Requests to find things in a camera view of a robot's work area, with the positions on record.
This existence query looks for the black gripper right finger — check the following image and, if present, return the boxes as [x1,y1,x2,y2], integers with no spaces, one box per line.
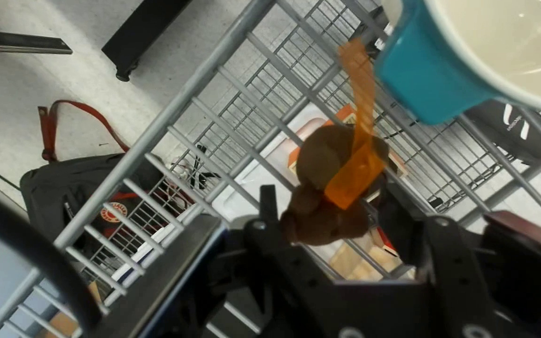
[379,192,496,338]

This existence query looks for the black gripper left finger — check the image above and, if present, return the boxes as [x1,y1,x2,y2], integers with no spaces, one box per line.
[242,184,355,338]

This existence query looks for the small brown plush toy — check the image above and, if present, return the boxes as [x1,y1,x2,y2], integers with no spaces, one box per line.
[278,122,404,248]

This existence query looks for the black item white mark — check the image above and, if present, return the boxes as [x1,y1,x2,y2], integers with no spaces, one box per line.
[464,100,541,179]

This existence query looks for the black furniture base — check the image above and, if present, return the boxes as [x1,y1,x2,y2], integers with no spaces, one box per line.
[100,0,192,83]

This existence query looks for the black flat bar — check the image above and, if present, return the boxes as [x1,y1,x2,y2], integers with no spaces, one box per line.
[0,28,75,75]

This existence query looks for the grey wire shelf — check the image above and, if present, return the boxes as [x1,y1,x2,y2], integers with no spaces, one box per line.
[0,0,541,338]

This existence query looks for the black bag red strap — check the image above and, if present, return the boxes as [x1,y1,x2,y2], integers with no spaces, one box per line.
[19,98,188,252]

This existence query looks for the white bowl teal handles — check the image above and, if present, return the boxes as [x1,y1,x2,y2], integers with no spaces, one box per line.
[372,0,541,128]

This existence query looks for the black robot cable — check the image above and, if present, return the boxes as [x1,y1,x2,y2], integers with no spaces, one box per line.
[0,181,100,331]

